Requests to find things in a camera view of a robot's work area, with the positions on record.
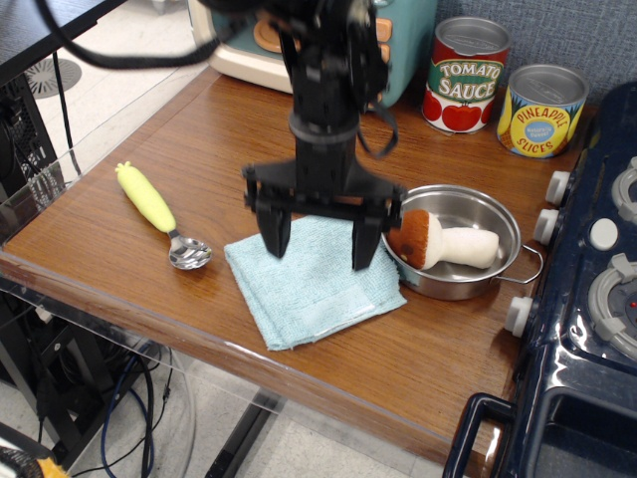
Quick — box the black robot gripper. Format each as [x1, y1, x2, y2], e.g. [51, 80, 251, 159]
[242, 114, 406, 271]

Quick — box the light blue cloth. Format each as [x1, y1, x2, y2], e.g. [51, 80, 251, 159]
[224, 216, 406, 352]

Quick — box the steel pot with handles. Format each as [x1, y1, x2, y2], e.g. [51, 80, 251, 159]
[382, 184, 544, 301]

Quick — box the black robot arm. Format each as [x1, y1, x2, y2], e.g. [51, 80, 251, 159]
[204, 1, 406, 271]

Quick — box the plush brown white mushroom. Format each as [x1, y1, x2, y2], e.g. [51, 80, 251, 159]
[386, 209, 500, 271]

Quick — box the toy microwave cream and teal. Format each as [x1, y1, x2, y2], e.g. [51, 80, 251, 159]
[209, 0, 437, 108]

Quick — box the tomato sauce can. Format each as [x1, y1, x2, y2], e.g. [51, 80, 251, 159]
[422, 16, 512, 133]

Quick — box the pineapple slices can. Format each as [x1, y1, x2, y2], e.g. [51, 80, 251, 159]
[497, 64, 589, 159]

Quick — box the clear acrylic table guard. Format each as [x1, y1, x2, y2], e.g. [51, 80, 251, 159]
[0, 29, 479, 449]

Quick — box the black desk at left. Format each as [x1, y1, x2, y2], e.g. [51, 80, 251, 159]
[0, 0, 128, 210]

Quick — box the dark blue toy stove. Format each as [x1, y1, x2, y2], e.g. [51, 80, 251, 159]
[444, 83, 636, 477]

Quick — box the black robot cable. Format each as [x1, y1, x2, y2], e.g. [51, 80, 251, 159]
[29, 0, 399, 160]

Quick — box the yellow handled ice cream scoop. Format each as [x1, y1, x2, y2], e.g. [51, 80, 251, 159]
[115, 161, 212, 271]

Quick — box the black cable under table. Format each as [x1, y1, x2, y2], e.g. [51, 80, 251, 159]
[69, 348, 175, 478]

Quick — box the blue cable under table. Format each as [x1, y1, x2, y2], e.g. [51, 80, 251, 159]
[101, 353, 156, 478]

